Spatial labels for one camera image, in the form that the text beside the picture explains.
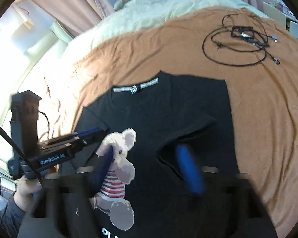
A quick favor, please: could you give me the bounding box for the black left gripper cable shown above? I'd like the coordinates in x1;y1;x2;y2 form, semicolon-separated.
0;116;44;186

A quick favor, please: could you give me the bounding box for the white bedside cabinet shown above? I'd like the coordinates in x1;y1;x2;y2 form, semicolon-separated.
263;0;298;40

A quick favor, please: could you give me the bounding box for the cream leather headboard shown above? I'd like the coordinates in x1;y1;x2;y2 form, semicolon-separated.
0;22;71;134

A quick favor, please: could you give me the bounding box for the black coiled cable bundle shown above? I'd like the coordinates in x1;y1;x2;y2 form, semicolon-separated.
202;13;281;68

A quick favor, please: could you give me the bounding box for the cream white duvet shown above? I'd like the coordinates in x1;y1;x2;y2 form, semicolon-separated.
62;0;267;64

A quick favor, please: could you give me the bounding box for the person's left hand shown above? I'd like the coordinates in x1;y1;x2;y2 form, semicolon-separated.
13;176;42;212

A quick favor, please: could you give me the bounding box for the person's left forearm dark sleeve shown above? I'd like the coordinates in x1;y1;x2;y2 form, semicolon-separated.
0;192;25;238

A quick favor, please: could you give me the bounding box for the black bear print t-shirt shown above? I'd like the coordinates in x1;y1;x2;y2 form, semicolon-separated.
60;72;277;237

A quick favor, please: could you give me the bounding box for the orange bed blanket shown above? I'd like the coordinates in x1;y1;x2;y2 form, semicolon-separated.
46;6;298;237

